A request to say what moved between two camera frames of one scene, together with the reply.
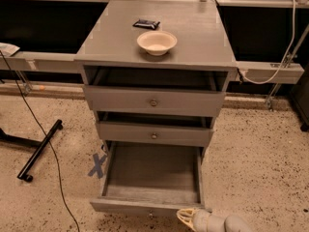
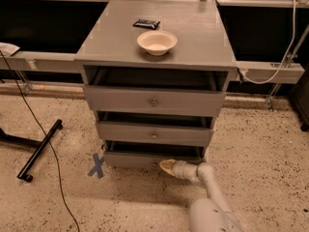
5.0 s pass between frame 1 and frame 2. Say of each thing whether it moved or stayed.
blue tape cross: stayed
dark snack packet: stayed
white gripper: moved
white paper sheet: stayed
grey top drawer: stayed
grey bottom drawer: moved
